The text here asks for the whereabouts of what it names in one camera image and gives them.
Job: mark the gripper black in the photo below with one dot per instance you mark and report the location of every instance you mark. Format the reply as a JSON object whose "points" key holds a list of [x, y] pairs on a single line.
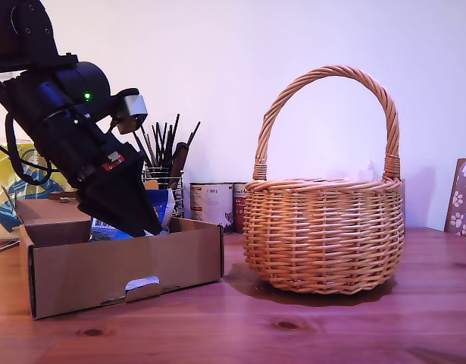
{"points": [[77, 148]]}

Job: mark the blue Easter egg bag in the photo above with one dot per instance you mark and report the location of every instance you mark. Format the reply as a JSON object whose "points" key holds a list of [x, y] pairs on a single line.
{"points": [[158, 206]]}

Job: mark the brown cardboard box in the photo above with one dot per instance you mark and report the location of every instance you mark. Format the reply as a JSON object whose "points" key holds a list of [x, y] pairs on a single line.
{"points": [[104, 265]]}

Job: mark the woven wicker basket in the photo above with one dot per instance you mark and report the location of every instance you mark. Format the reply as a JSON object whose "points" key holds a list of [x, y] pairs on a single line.
{"points": [[323, 235]]}

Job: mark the dark wooden chopstick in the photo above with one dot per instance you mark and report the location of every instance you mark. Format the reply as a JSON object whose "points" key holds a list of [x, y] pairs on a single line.
{"points": [[164, 144], [174, 138], [193, 133], [142, 151], [156, 144]]}

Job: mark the brown flat bar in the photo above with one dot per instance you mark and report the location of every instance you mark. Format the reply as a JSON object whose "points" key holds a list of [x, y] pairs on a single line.
{"points": [[62, 196]]}

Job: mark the tin can with white label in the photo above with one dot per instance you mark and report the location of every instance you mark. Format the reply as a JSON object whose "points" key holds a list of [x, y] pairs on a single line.
{"points": [[211, 206]]}

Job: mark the tin can with red label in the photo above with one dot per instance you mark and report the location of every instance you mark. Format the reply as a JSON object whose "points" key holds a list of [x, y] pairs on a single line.
{"points": [[238, 208]]}

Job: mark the dark flat booklet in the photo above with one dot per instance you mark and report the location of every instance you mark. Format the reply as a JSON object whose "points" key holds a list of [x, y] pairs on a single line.
{"points": [[1, 246]]}

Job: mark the paw print chair cushion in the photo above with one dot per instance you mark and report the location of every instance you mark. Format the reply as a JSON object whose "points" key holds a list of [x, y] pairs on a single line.
{"points": [[465, 201]]}

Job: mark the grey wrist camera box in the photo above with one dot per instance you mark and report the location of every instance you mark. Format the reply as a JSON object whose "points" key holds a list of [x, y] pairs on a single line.
{"points": [[132, 104]]}

